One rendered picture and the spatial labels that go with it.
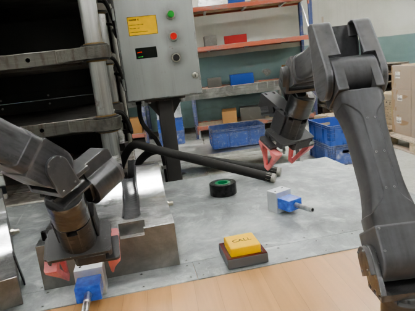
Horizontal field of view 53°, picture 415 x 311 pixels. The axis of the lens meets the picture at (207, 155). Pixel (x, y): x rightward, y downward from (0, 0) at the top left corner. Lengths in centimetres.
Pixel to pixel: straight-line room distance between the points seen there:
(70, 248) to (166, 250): 21
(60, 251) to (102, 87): 88
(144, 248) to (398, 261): 47
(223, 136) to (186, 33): 297
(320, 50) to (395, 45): 758
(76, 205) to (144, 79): 106
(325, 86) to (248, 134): 395
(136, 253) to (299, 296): 32
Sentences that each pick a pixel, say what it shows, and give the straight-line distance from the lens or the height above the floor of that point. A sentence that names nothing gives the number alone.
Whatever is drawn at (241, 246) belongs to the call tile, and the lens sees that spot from 81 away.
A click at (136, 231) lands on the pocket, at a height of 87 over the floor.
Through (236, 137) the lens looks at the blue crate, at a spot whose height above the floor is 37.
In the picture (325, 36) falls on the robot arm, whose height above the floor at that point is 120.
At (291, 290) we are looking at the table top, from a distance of 74.
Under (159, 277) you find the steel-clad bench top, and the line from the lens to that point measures 82.
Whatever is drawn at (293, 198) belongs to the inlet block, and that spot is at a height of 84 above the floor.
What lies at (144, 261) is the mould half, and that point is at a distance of 84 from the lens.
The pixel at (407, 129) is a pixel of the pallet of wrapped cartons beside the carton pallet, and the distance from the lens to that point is 513.
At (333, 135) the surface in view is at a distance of 442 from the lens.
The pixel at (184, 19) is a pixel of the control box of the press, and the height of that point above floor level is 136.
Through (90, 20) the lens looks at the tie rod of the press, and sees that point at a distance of 152.
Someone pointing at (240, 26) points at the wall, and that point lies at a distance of 748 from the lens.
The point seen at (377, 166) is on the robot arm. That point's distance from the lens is 59.
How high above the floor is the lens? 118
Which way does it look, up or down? 12 degrees down
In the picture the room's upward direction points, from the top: 7 degrees counter-clockwise
